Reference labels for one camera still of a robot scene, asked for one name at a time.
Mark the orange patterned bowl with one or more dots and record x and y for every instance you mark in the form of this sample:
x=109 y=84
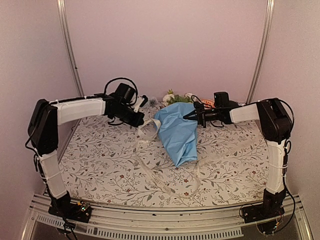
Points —
x=208 y=102

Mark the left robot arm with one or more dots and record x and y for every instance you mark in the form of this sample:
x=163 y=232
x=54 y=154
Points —
x=49 y=117

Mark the aluminium frame post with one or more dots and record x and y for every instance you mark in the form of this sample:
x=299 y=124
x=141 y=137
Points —
x=270 y=4
x=61 y=7

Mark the front aluminium rail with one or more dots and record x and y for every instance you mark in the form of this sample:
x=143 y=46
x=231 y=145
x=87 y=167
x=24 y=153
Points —
x=112 y=222

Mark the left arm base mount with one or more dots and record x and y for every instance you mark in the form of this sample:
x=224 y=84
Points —
x=80 y=211

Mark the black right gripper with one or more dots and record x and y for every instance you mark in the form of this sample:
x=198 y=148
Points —
x=197 y=114

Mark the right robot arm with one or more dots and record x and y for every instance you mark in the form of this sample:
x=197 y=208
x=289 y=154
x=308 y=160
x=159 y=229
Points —
x=275 y=125

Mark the white ribbon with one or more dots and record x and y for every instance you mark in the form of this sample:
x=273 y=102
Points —
x=183 y=181

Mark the floral patterned table mat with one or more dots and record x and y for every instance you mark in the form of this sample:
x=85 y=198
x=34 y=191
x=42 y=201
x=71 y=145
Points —
x=100 y=165

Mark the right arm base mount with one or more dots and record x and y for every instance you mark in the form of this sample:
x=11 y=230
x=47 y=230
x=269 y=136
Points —
x=262 y=215

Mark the right aluminium frame post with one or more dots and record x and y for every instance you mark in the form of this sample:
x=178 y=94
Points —
x=270 y=4

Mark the left aluminium frame post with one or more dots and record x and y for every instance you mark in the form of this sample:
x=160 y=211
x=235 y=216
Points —
x=61 y=7

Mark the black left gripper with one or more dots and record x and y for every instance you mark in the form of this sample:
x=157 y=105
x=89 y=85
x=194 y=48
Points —
x=136 y=122

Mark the pale blue fake flower stems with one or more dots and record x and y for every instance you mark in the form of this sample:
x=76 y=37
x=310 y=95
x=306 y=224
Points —
x=152 y=101

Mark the white fake flower stems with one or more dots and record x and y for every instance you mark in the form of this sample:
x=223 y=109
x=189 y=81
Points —
x=171 y=98

